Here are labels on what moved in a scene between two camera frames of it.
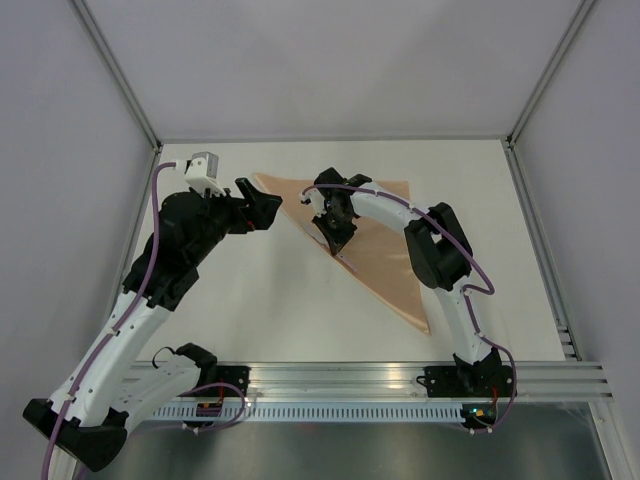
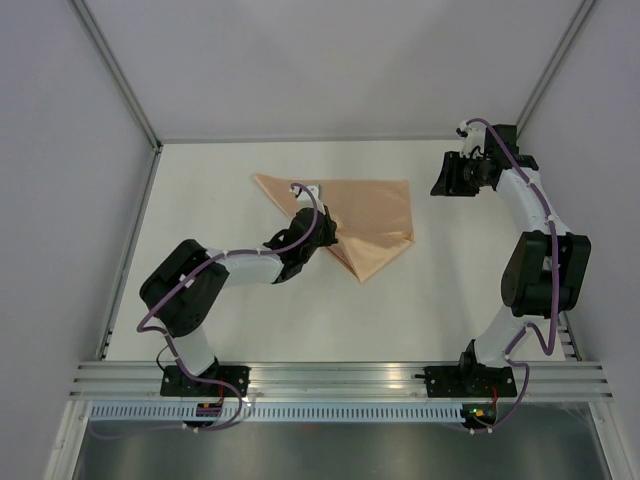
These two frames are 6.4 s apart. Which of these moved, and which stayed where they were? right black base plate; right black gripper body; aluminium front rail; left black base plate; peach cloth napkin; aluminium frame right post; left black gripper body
Moved: right black gripper body; peach cloth napkin; left black gripper body
Stayed: aluminium frame right post; left black base plate; right black base plate; aluminium front rail
